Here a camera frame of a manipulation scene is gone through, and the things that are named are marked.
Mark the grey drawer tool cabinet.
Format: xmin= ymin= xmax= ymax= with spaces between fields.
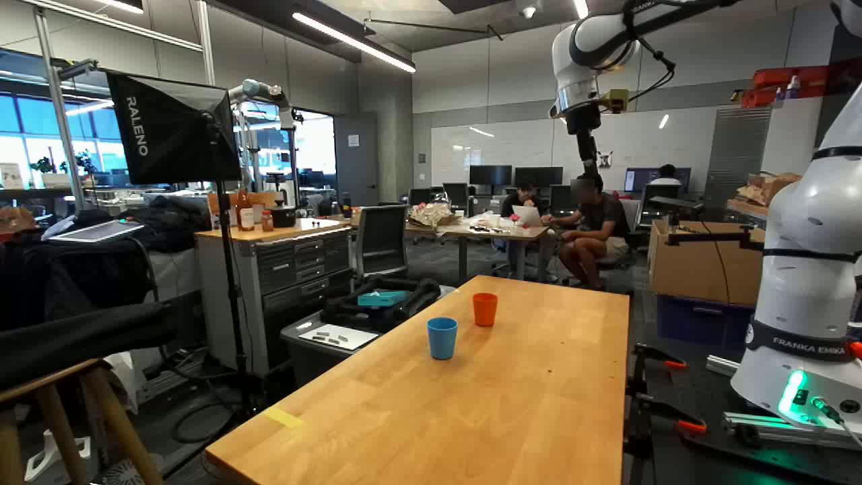
xmin=194 ymin=214 xmax=354 ymax=377

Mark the brown cardboard box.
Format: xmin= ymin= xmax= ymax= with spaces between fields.
xmin=647 ymin=218 xmax=767 ymax=313

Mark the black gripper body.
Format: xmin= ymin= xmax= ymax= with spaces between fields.
xmin=563 ymin=99 xmax=604 ymax=140

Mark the black clamp orange handle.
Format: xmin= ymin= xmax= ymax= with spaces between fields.
xmin=628 ymin=392 xmax=711 ymax=445
xmin=631 ymin=341 xmax=693 ymax=377

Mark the blue storage bin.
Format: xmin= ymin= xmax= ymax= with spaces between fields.
xmin=655 ymin=293 xmax=756 ymax=352

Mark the black photo softbox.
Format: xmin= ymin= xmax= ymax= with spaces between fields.
xmin=104 ymin=70 xmax=245 ymax=187

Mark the blue plastic cup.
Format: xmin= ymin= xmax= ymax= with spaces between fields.
xmin=426 ymin=314 xmax=461 ymax=363

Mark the grey plastic box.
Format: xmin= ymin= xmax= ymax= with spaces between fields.
xmin=279 ymin=313 xmax=379 ymax=383

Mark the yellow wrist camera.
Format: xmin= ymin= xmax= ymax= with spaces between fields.
xmin=598 ymin=86 xmax=632 ymax=115

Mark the teal case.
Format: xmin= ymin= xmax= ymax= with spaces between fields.
xmin=354 ymin=287 xmax=415 ymax=313

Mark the seated person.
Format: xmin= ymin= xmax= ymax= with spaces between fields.
xmin=558 ymin=169 xmax=632 ymax=291

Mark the yellow tape strip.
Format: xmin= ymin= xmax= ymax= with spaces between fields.
xmin=264 ymin=407 xmax=307 ymax=430

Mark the black light stand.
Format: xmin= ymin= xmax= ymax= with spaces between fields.
xmin=212 ymin=178 xmax=252 ymax=379

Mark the orange plastic cup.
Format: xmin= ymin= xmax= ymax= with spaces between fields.
xmin=470 ymin=291 xmax=500 ymax=329

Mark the black duffel bag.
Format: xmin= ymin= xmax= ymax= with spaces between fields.
xmin=321 ymin=275 xmax=443 ymax=334

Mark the wooden stool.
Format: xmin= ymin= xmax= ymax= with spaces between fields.
xmin=0 ymin=355 xmax=166 ymax=485

